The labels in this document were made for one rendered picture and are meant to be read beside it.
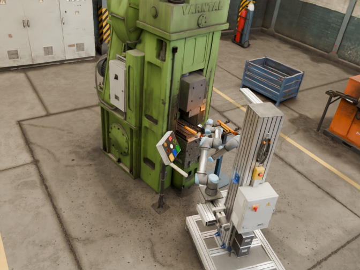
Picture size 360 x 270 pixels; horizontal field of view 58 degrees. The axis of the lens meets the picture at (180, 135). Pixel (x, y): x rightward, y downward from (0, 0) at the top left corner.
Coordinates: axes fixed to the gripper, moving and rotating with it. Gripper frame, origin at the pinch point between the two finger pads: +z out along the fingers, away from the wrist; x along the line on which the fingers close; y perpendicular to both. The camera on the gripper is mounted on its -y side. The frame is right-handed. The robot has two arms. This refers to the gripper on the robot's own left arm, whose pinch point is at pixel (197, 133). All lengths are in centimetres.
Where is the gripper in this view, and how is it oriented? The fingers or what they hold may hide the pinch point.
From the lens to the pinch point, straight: 433.7
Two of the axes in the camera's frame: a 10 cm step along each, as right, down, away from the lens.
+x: 7.2, -3.3, 6.1
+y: 5.6, 8.0, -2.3
